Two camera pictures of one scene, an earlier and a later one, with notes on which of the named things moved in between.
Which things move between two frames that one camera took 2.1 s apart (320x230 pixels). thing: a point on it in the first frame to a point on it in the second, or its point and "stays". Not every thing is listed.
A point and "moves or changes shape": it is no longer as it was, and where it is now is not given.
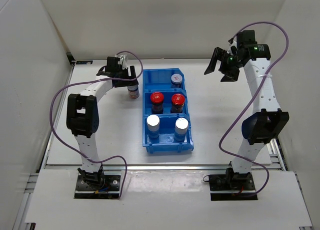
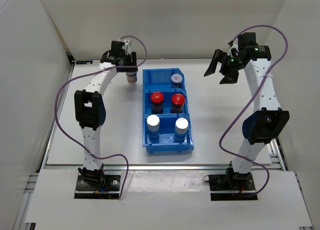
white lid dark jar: x=134 y=92 moves or changes shape
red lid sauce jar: x=157 y=98 stays
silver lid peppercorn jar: x=181 y=125 stays
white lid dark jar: x=176 y=80 stays
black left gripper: x=125 y=71 to x=133 y=58
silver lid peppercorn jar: x=153 y=123 stays
